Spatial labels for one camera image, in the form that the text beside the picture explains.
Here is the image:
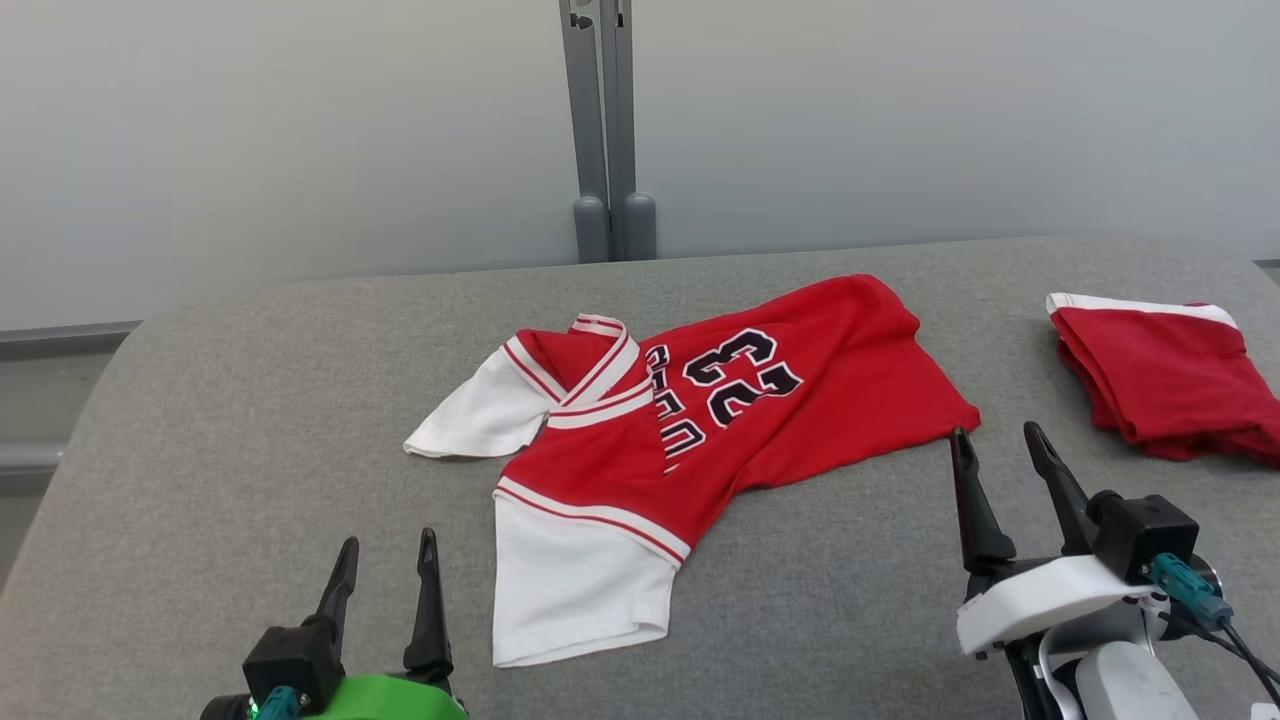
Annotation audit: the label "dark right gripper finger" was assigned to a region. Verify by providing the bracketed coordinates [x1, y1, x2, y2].
[948, 426, 1018, 577]
[1022, 420, 1093, 558]

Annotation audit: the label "teal right camera connector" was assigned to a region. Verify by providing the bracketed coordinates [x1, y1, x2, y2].
[1147, 552, 1235, 632]

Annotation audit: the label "thin black cable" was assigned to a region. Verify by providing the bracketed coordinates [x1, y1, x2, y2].
[1160, 605, 1280, 707]

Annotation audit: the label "grey partition post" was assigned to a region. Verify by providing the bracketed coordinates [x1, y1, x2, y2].
[600, 0, 659, 262]
[559, 0, 612, 265]

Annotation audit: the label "red white jersey shirt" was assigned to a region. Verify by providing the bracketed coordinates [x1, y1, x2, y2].
[403, 274, 983, 670]

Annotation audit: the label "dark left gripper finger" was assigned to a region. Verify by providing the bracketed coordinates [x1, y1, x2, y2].
[314, 537, 361, 643]
[403, 527, 454, 683]

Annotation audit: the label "red shorts with white stripe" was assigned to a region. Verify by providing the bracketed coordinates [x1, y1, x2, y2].
[1045, 291, 1280, 470]

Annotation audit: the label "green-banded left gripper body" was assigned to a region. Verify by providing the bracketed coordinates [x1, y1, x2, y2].
[298, 673, 470, 720]

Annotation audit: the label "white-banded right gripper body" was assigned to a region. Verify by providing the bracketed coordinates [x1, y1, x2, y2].
[955, 555, 1167, 658]

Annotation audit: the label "grey wall baseboard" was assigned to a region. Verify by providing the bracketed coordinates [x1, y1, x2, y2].
[0, 320, 144, 362]

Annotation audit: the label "thick black cable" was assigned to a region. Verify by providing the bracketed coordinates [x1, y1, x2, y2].
[1226, 622, 1280, 693]

